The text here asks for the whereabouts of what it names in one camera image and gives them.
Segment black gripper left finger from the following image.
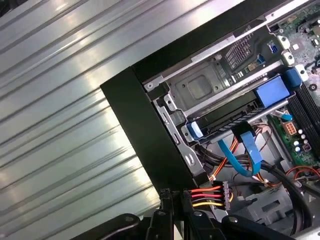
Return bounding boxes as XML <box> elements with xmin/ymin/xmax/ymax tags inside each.
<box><xmin>77</xmin><ymin>187</ymin><xmax>174</xmax><ymax>240</ymax></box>

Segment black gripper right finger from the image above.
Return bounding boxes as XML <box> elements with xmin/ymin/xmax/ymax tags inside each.
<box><xmin>182</xmin><ymin>189</ymin><xmax>305</xmax><ymax>240</ymax></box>

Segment red yellow power wire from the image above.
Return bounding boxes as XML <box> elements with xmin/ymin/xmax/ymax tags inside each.
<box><xmin>188</xmin><ymin>181</ymin><xmax>235</xmax><ymax>211</ymax></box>

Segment long blue data wire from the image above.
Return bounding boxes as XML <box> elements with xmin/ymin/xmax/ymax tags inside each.
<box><xmin>217</xmin><ymin>122</ymin><xmax>264</xmax><ymax>179</ymax></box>

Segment hard disk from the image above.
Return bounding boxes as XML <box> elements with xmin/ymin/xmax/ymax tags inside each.
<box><xmin>184</xmin><ymin>68</ymin><xmax>302</xmax><ymax>141</ymax></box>

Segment grey metal disk bay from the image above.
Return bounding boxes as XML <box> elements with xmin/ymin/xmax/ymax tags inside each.
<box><xmin>143</xmin><ymin>24</ymin><xmax>310</xmax><ymax>161</ymax></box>

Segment black open PC case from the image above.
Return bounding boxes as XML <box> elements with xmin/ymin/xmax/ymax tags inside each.
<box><xmin>99</xmin><ymin>0</ymin><xmax>320</xmax><ymax>240</ymax></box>

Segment black RAM slot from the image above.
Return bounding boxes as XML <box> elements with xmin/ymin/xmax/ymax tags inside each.
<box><xmin>298</xmin><ymin>84</ymin><xmax>320</xmax><ymax>113</ymax></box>
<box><xmin>292</xmin><ymin>89</ymin><xmax>320</xmax><ymax>118</ymax></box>
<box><xmin>286</xmin><ymin>94</ymin><xmax>320</xmax><ymax>123</ymax></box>

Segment green motherboard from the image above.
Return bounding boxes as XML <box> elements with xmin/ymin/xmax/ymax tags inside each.
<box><xmin>266</xmin><ymin>0</ymin><xmax>320</xmax><ymax>171</ymax></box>

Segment orange red wire bundle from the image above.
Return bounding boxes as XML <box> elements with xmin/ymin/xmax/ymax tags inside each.
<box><xmin>199</xmin><ymin>122</ymin><xmax>320</xmax><ymax>191</ymax></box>

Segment thick black cables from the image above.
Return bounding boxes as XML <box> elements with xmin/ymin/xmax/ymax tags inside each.
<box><xmin>249</xmin><ymin>154</ymin><xmax>316</xmax><ymax>227</ymax></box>

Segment short blue data wire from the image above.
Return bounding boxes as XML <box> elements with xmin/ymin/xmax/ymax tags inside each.
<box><xmin>271</xmin><ymin>109</ymin><xmax>294</xmax><ymax>124</ymax></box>

